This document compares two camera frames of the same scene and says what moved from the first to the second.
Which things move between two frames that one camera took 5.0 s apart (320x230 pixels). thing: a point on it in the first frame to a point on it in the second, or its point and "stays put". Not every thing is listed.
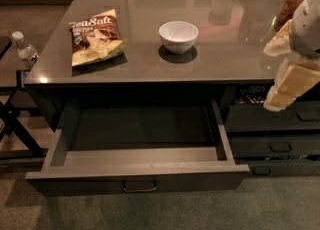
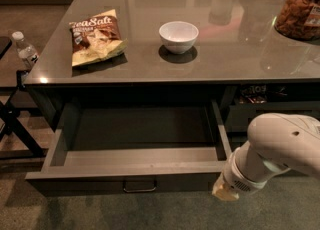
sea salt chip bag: [96, 38] stays put
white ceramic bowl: [178, 36] stays put
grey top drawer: [133, 146] stays put
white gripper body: [306, 30] to [237, 180]
